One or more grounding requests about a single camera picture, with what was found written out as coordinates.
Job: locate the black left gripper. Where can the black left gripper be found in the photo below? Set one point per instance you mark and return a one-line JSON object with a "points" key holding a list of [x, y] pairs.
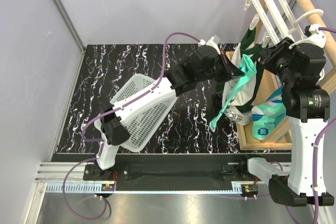
{"points": [[230, 70]]}

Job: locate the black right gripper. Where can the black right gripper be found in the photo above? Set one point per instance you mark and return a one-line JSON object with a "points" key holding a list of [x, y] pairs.
{"points": [[268, 55]]}

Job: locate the mint green sock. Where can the mint green sock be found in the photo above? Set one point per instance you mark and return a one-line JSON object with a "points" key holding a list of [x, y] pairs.
{"points": [[268, 115], [249, 70]]}

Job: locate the white plastic clip hanger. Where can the white plastic clip hanger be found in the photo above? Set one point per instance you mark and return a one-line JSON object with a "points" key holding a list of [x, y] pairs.
{"points": [[278, 19]]}

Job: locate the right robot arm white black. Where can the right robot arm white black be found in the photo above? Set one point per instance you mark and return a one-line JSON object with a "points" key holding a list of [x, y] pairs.
{"points": [[298, 66]]}

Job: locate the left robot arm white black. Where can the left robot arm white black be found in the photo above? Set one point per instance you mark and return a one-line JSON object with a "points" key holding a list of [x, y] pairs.
{"points": [[198, 67]]}

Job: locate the white green t-shirt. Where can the white green t-shirt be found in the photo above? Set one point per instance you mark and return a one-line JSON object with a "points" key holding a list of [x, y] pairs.
{"points": [[239, 110]]}

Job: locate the white plastic mesh basket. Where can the white plastic mesh basket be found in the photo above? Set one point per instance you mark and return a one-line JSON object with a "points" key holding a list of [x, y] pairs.
{"points": [[143, 117]]}

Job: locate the aluminium corner profile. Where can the aluminium corner profile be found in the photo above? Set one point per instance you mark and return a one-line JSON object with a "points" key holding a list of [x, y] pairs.
{"points": [[69, 24]]}

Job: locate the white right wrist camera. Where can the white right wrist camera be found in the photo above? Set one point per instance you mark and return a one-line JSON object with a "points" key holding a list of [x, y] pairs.
{"points": [[311, 35]]}

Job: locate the wooden drying rack frame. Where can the wooden drying rack frame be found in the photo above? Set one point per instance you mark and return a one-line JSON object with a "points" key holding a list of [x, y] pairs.
{"points": [[280, 137]]}

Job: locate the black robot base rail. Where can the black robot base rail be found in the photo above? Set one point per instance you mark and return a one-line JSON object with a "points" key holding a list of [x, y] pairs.
{"points": [[173, 172]]}

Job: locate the white slotted cable duct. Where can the white slotted cable duct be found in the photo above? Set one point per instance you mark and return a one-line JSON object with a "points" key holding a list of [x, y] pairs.
{"points": [[103, 189]]}

